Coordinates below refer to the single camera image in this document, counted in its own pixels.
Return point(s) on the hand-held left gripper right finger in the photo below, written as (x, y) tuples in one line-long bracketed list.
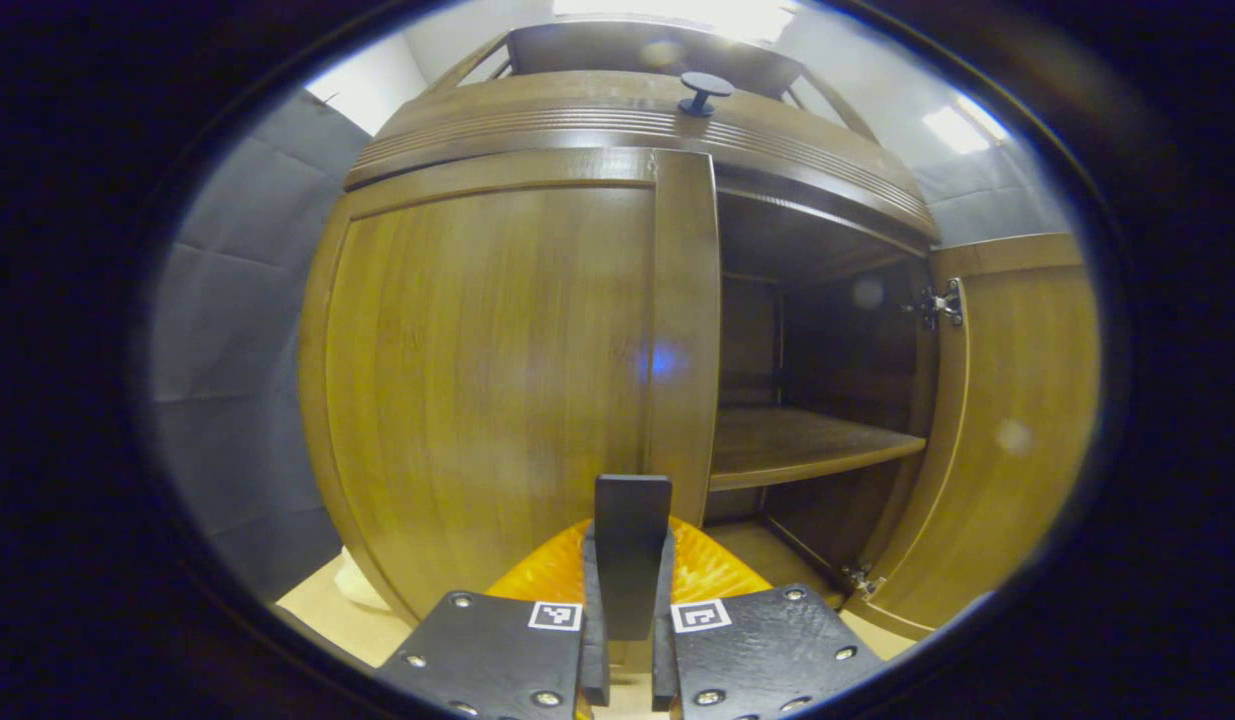
[(663, 660)]

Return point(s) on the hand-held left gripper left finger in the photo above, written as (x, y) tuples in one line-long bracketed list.
[(595, 655)]

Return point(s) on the wooden door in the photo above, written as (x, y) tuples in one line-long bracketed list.
[(477, 380), (1017, 400)]

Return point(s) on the brown wooden shoe cabinet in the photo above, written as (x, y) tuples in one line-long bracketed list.
[(837, 350)]

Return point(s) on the metal door hinge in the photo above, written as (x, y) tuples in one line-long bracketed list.
[(937, 305), (863, 581)]

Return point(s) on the wooden inner shelf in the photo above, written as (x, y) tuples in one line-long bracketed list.
[(797, 445)]

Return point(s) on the black round drawer knob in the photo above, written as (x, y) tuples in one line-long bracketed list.
[(705, 88)]

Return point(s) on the small ceiling light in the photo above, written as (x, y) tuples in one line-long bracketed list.
[(962, 125)]

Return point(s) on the large ceiling light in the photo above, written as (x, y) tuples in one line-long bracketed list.
[(677, 15)]

